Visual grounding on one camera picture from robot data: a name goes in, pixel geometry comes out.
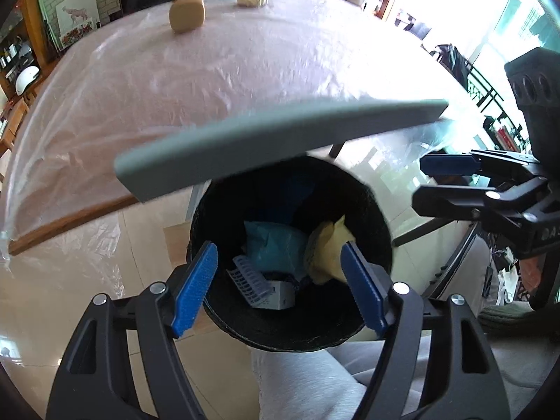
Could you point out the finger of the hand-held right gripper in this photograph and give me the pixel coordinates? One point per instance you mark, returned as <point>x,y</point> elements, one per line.
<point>455,201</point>
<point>450,165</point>

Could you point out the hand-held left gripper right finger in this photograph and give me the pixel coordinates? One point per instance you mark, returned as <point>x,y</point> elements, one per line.
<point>363,288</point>

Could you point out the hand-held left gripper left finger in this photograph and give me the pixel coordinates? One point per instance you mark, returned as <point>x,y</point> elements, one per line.
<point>194,288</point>

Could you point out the yellow and white plastic bag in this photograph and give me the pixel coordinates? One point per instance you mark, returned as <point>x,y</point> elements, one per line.
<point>326,249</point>

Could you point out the white plastic grid tray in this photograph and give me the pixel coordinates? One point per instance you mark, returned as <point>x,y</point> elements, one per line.
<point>249,282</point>

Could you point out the black round trash bin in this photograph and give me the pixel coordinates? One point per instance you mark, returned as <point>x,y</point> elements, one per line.
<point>218,210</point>

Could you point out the black chair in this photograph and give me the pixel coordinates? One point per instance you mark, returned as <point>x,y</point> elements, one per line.
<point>455,63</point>

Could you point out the person's grey trousers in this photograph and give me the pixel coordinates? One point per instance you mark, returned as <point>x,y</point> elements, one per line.
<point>306,380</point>

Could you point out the clear plastic table cover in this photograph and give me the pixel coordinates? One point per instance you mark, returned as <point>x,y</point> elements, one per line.
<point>218,74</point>

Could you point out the white helmet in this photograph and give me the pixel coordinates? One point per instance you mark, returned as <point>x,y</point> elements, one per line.
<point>27,79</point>

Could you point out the beige rounded block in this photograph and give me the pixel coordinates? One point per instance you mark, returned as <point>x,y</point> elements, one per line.
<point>187,14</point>

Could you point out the animal picture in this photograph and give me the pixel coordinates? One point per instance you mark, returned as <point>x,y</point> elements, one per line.
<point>76,15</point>

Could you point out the wooden display shelf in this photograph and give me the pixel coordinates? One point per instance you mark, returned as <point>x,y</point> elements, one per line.
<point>13,48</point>

